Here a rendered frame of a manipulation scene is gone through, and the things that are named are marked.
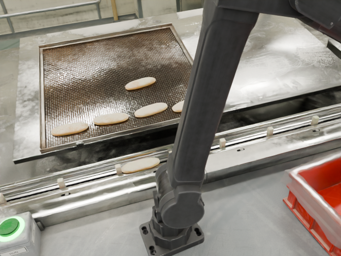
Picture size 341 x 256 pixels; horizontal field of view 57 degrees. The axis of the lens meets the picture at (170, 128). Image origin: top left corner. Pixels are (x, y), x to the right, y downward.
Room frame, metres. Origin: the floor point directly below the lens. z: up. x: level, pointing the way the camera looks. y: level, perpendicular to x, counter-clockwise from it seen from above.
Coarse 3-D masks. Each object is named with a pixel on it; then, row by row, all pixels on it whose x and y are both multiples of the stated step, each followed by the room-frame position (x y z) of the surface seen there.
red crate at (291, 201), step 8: (336, 184) 0.48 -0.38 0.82; (320, 192) 0.46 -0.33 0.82; (328, 192) 0.46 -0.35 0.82; (336, 192) 0.45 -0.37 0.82; (288, 200) 0.43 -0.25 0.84; (296, 200) 0.41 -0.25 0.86; (328, 200) 0.43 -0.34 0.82; (336, 200) 0.43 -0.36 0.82; (296, 208) 0.41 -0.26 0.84; (336, 208) 0.41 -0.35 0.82; (296, 216) 0.40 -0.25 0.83; (304, 216) 0.38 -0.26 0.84; (304, 224) 0.37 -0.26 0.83; (312, 224) 0.36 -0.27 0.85; (312, 232) 0.35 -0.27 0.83; (320, 232) 0.34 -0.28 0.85; (320, 240) 0.33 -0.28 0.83; (328, 240) 0.32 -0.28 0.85; (328, 248) 0.31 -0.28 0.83; (336, 248) 0.30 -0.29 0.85
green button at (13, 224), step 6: (6, 222) 0.39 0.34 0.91; (12, 222) 0.39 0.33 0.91; (18, 222) 0.39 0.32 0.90; (0, 228) 0.38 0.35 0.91; (6, 228) 0.37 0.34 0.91; (12, 228) 0.37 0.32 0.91; (18, 228) 0.38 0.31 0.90; (0, 234) 0.36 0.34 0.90; (6, 234) 0.36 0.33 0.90; (12, 234) 0.36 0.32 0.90
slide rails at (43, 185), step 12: (300, 120) 0.69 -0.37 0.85; (336, 120) 0.68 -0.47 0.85; (252, 132) 0.66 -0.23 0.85; (264, 132) 0.66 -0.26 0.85; (288, 132) 0.65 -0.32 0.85; (216, 144) 0.63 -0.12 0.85; (240, 144) 0.62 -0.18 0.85; (156, 156) 0.60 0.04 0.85; (108, 168) 0.57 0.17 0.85; (48, 180) 0.55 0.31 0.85; (72, 180) 0.54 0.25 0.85; (96, 180) 0.53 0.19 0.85; (12, 192) 0.52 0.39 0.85; (24, 192) 0.52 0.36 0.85; (48, 192) 0.51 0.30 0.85; (0, 204) 0.48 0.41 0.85
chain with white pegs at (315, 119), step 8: (312, 120) 0.68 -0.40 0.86; (328, 120) 0.70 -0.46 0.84; (272, 128) 0.65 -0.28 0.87; (296, 128) 0.67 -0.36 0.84; (264, 136) 0.65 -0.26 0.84; (224, 144) 0.61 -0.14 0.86; (232, 144) 0.63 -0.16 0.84; (120, 168) 0.55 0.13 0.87; (104, 176) 0.55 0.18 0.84; (64, 184) 0.53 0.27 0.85; (72, 184) 0.53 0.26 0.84; (0, 200) 0.49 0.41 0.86; (8, 200) 0.50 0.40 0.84
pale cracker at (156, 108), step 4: (152, 104) 0.76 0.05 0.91; (156, 104) 0.75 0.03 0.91; (160, 104) 0.75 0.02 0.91; (164, 104) 0.76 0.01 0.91; (144, 108) 0.74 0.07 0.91; (148, 108) 0.74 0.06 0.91; (152, 108) 0.74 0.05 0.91; (156, 108) 0.74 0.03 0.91; (160, 108) 0.74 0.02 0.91; (164, 108) 0.74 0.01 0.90; (136, 112) 0.73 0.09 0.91; (140, 112) 0.73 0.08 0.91; (144, 112) 0.72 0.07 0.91; (148, 112) 0.72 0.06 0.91; (152, 112) 0.72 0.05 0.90; (156, 112) 0.73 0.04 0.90; (136, 116) 0.72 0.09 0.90; (140, 116) 0.71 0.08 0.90; (144, 116) 0.72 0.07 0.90
